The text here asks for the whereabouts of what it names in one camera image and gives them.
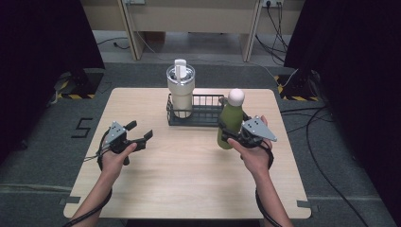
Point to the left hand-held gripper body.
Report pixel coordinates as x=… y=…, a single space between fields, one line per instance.
x=116 y=132

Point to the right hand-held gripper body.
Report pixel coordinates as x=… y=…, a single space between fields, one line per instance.
x=257 y=129

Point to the green bottle with white cap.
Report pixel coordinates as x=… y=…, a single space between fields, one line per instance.
x=230 y=119

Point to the cream tumbler with lid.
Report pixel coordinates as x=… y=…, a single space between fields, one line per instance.
x=180 y=91

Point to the person's left hand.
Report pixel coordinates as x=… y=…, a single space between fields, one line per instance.
x=113 y=162

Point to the person's right hand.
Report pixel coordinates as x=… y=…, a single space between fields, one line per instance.
x=257 y=160

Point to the black stand base striped tape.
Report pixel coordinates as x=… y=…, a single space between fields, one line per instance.
x=85 y=83
x=299 y=86

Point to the grey tape strip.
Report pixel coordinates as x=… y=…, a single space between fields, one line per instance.
x=304 y=204
x=71 y=200

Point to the black curtain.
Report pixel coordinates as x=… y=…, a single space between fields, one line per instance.
x=31 y=63
x=362 y=78

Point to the beige desk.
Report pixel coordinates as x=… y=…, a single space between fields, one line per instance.
x=195 y=19

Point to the white wall socket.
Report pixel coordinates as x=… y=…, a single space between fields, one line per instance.
x=273 y=2

